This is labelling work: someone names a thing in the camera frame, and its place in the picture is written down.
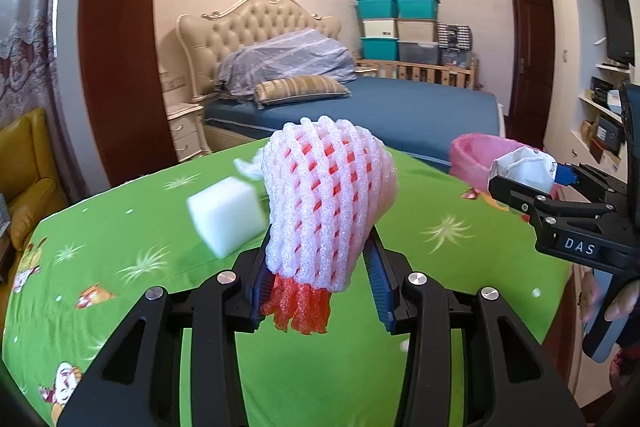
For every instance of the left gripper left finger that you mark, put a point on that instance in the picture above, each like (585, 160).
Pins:
(135, 378)

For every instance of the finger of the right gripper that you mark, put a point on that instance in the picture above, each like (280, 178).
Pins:
(527, 199)
(592, 183)

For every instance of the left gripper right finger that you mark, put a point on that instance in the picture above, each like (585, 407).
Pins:
(508, 378)

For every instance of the white plastic bag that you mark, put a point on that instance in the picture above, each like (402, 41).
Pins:
(526, 166)

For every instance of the white foam block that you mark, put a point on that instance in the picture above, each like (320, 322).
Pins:
(227, 215)

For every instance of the pink foam net orange end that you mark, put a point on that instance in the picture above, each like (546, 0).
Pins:
(328, 183)

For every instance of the white tissue paper wad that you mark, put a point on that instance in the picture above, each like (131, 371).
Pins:
(250, 169)

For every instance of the person's right hand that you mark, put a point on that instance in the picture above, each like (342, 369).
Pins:
(624, 306)

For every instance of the dark wooden door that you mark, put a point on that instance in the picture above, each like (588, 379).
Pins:
(532, 84)

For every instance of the bed with blue sheet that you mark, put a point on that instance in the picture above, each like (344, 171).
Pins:
(419, 119)

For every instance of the green cartoon tablecloth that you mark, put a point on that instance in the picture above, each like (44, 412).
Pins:
(97, 258)

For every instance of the checkered bag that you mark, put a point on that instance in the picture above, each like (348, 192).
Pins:
(453, 36)

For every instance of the stacked storage bins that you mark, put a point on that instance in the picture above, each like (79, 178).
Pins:
(400, 30)

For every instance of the yellow leather armchair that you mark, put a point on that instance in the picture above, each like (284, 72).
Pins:
(30, 183)

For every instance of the striped brown pillow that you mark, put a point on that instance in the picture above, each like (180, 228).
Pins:
(298, 89)

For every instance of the grey-purple folded duvet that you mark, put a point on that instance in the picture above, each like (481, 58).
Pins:
(297, 53)

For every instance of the white nightstand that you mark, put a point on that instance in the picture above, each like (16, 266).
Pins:
(187, 131)

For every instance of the dark red wooden panel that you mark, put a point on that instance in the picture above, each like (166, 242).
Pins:
(124, 99)

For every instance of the lace patterned curtain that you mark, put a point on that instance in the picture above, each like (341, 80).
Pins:
(29, 77)

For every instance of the beige tufted headboard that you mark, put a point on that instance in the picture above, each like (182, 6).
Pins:
(209, 38)

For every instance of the wooden crib rail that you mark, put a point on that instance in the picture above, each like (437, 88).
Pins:
(445, 75)

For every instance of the white wall shelf unit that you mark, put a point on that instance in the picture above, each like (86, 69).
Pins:
(580, 55)

